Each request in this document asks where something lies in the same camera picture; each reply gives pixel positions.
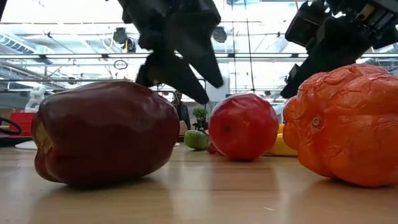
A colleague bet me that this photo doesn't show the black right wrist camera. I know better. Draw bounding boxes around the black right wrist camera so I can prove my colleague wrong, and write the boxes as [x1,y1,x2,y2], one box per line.
[285,1,330,47]

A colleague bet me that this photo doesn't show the black ceiling cable reel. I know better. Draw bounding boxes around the black ceiling cable reel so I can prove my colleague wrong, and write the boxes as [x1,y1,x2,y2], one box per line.
[112,27,129,45]
[214,26,228,44]

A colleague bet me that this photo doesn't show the woven wicker basket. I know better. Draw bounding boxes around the woven wicker basket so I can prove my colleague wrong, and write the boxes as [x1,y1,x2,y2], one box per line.
[179,119,189,137]

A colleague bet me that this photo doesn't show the dark red apple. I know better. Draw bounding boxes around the dark red apple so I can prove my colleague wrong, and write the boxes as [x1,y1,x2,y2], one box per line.
[30,80,181,187]

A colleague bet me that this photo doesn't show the red tomato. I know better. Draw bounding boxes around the red tomato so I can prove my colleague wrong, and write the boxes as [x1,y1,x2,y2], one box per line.
[207,92,280,162]

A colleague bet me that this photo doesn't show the red stacked boxes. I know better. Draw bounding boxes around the red stacked boxes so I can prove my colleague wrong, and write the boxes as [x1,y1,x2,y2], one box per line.
[9,112,35,138]

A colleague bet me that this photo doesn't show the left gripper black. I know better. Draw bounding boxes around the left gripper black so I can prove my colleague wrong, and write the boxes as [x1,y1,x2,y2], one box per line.
[116,0,224,105]

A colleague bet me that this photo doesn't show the thick black looped cable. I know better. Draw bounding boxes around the thick black looped cable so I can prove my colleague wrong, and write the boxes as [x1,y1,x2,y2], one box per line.
[0,116,23,136]

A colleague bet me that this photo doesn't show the yellow orange mango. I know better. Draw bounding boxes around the yellow orange mango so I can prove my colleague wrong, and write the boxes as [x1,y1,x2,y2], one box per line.
[266,123,299,157]

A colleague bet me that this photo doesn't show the orange bell pepper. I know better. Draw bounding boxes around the orange bell pepper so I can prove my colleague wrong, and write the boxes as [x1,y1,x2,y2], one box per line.
[282,63,398,188]

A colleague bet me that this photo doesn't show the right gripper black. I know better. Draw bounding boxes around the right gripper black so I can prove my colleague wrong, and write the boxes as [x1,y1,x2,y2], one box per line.
[279,0,398,98]

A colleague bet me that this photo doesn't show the white robot figure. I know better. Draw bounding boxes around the white robot figure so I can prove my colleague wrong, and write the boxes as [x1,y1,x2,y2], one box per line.
[24,86,47,113]

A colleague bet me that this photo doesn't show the person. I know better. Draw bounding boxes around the person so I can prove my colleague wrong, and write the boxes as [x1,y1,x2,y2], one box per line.
[170,90,192,131]

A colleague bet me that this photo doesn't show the potted green plant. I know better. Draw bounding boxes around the potted green plant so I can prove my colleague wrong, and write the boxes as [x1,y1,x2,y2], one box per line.
[192,108,210,131]

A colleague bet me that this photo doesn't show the green cucumber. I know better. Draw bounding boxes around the green cucumber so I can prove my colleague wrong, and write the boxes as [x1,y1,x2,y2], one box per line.
[183,129,211,151]

